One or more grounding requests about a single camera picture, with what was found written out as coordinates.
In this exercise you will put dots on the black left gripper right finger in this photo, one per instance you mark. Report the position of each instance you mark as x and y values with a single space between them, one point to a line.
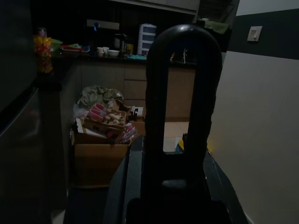
224 198

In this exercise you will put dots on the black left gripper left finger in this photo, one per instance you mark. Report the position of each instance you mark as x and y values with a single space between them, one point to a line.
121 198

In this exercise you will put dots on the large cardboard box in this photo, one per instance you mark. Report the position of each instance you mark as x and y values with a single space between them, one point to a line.
98 163

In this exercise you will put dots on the pink patterned bag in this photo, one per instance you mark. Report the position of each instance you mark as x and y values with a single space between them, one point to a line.
127 133

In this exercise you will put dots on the small cardboard box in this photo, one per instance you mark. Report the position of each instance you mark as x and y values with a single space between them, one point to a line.
137 126

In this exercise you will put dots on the wooden crate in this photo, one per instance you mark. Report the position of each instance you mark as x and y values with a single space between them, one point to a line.
109 122

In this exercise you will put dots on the pink striped slippers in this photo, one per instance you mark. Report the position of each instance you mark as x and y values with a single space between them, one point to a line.
99 110

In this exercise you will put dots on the green cloth bundle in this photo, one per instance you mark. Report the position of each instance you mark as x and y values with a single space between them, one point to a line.
100 93

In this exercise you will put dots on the dark grey refrigerator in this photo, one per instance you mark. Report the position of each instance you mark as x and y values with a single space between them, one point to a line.
18 116

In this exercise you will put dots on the black kitchen countertop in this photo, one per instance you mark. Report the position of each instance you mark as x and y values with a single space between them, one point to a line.
105 60

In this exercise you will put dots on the teal cloth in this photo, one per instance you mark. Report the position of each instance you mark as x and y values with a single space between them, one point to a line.
136 57

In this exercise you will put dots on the white bowl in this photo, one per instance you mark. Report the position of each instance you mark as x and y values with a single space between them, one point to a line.
113 53

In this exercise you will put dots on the white cup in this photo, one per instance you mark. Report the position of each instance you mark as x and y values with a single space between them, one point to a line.
106 49
100 51

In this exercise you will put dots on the black thermos jug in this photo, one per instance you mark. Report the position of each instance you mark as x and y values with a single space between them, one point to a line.
120 44

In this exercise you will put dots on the colourful plastic tray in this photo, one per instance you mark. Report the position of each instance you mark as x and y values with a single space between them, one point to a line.
74 47

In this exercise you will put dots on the white drawer organiser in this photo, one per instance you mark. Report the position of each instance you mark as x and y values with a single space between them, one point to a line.
147 39

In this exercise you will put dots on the yellow and red snack bags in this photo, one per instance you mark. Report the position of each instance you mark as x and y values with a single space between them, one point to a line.
43 53

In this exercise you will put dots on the green plastic bowl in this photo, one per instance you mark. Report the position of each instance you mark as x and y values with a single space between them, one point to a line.
56 44

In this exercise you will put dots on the green towel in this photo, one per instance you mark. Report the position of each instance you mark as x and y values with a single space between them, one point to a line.
216 25

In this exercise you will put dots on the small glass jar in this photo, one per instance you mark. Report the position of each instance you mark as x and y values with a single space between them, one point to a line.
41 32

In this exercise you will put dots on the white wall light switch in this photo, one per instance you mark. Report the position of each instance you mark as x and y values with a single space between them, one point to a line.
254 33

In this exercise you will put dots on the grey wall-mounted bar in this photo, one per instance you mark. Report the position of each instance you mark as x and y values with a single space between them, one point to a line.
102 24

